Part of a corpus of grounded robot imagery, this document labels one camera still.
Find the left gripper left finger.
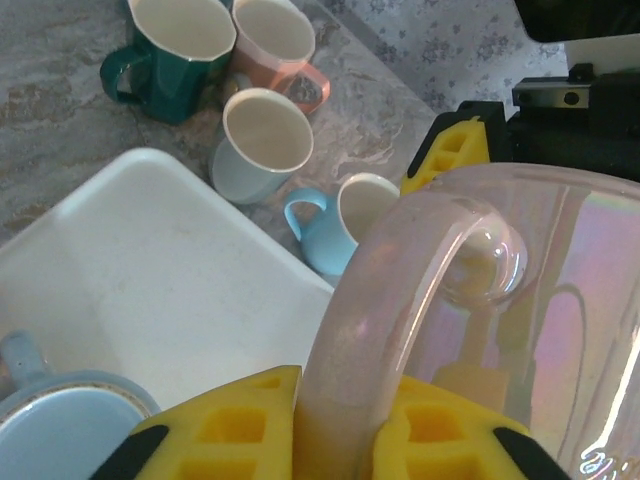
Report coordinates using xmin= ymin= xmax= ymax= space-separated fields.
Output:
xmin=94 ymin=363 xmax=305 ymax=480

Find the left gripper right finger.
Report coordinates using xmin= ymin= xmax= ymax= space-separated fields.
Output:
xmin=372 ymin=375 xmax=572 ymax=480

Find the small light blue mug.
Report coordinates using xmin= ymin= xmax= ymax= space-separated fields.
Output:
xmin=283 ymin=172 xmax=401 ymax=276

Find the large light blue mug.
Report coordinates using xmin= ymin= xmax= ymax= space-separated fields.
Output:
xmin=0 ymin=329 xmax=161 ymax=480

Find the iridescent pink glass mug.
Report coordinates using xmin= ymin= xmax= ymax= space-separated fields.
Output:
xmin=294 ymin=162 xmax=640 ymax=480

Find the salmon pink mug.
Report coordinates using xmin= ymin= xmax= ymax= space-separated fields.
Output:
xmin=229 ymin=0 xmax=331 ymax=116

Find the grey mug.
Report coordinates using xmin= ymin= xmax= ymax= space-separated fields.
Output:
xmin=209 ymin=87 xmax=315 ymax=205

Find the dark green mug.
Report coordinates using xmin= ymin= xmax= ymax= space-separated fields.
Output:
xmin=99 ymin=0 xmax=236 ymax=126

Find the white plastic tray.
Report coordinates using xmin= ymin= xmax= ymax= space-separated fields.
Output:
xmin=0 ymin=147 xmax=336 ymax=416

